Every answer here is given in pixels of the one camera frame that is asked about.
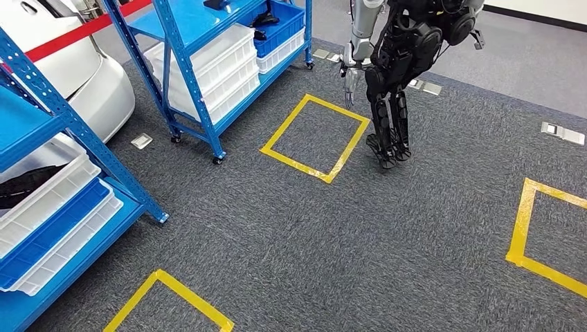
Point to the standing humanoid's grey hand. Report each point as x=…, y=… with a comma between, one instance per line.
x=351, y=82

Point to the black plastic part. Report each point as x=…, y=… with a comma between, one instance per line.
x=27, y=183
x=265, y=19

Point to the blue metal shelf rack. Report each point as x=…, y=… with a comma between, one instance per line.
x=183, y=59
x=69, y=119

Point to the grey floor socket plate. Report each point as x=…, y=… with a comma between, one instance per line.
x=432, y=89
x=141, y=140
x=321, y=53
x=334, y=58
x=415, y=84
x=562, y=133

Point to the yellow floor tape square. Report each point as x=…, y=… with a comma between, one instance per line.
x=293, y=160

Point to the white car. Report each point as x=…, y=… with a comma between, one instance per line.
x=101, y=91

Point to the chrome chair base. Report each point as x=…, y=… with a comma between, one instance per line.
x=87, y=8

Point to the red barrier belt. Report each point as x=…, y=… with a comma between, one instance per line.
x=69, y=37

